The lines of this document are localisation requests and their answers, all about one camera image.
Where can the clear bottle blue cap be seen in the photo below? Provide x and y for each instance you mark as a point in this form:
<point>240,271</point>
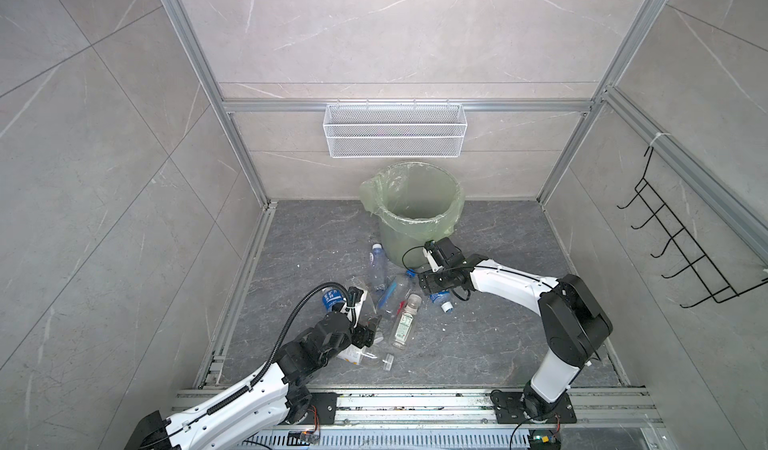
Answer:
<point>394,296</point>

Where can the grey mesh waste bin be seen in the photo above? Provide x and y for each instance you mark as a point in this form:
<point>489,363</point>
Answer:
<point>402,252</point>

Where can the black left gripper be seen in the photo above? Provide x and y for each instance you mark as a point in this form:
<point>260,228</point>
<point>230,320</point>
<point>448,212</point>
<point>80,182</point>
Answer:
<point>363,339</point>

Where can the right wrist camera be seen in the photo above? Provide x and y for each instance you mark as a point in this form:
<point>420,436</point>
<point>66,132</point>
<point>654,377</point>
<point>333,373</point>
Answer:
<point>442,254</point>

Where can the purple Ganten water bottle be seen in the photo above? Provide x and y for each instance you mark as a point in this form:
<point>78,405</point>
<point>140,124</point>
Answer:
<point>378,268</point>

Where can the green plastic bin liner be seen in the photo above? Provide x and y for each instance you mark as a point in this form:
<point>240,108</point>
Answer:
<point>415,202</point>

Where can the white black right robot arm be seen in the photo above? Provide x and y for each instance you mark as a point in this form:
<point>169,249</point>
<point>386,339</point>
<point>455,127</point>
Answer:
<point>574,323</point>

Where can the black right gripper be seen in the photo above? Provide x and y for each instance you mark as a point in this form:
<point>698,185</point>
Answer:
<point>427,282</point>

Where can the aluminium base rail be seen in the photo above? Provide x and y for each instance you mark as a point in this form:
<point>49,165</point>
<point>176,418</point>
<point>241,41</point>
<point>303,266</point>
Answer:
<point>464,408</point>

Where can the black wire hook rack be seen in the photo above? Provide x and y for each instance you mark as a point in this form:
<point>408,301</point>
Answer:
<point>678,236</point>

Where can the clear bottle yellow label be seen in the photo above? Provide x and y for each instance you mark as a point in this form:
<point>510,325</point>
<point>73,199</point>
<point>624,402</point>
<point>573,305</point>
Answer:
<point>367,357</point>

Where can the white wire mesh shelf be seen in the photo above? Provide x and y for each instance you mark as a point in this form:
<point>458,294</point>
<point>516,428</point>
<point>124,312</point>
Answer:
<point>395,130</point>

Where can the small bottle blue label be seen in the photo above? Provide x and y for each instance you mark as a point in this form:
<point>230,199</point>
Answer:
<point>333,299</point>

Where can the clear empty plastic cup bottle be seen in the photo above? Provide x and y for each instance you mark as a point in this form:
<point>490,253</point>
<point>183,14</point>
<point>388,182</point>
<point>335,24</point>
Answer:
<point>367,309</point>

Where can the clear bottle green label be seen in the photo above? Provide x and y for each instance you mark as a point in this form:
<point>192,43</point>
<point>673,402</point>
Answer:
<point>405,321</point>

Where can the aluminium frame rail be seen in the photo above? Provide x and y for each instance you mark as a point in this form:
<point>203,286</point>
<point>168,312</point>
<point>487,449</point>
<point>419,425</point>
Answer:
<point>194,52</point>

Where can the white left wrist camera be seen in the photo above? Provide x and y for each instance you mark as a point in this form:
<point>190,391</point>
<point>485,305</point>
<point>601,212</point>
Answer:
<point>354,300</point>

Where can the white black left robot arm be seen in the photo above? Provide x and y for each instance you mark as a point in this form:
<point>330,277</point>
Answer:
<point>276,394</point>

